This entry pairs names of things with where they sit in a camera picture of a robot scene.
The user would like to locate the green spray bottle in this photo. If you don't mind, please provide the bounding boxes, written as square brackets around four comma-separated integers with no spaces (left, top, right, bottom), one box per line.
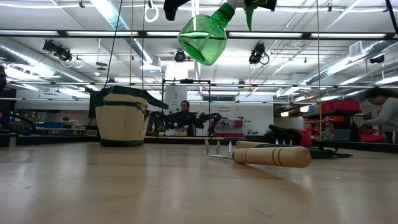
[177,0,259,67]

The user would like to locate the black red gardening glove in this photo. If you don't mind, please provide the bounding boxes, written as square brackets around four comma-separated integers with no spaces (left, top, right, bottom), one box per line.
[262,124,313,147]

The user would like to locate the wooden handle hand rake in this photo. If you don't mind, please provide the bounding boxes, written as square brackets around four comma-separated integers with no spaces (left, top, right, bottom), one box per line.
[235,139,295,149]
[204,138,312,169]

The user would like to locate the green pruning shears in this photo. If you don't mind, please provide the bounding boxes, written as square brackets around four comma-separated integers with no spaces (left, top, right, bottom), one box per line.
[254,142,354,160]

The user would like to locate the cream green gardening bag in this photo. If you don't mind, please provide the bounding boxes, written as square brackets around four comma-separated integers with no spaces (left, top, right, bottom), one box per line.
[84,85,170,148]

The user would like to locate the black spotlight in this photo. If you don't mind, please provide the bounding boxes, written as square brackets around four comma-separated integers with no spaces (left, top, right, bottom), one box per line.
[42,39,73,62]
[369,54,386,65]
[174,49,187,63]
[248,42,270,66]

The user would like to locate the person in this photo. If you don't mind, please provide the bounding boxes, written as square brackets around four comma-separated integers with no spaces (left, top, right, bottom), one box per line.
[362,86,398,144]
[167,100,200,137]

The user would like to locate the rack with red bins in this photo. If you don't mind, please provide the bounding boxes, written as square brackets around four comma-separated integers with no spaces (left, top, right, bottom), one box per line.
[213,119,245,138]

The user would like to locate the shelf with red bins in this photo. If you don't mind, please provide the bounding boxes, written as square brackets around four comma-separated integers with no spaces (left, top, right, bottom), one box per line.
[303,99,386,143]

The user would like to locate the cream basket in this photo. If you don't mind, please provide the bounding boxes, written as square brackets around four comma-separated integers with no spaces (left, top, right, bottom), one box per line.
[173,125,189,137]

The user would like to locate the table with blue bins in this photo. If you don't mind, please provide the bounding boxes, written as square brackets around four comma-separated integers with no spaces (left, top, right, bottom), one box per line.
[32,121,87,136]

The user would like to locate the white cable loop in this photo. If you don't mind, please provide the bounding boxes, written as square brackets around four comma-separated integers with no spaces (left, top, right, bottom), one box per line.
[144,0,160,24]

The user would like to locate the black frame bar with lights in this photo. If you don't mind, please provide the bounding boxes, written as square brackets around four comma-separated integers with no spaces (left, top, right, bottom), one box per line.
[0,29,398,40]

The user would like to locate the black station frame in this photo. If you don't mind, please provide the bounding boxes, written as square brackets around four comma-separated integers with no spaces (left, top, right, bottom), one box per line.
[160,79,212,138]

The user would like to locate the black cable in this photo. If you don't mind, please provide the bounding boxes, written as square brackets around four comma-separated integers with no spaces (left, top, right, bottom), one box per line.
[103,0,124,90]

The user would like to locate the black aluminium table frame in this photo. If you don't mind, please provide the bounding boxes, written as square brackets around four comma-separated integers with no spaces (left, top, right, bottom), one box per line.
[0,133,398,154]

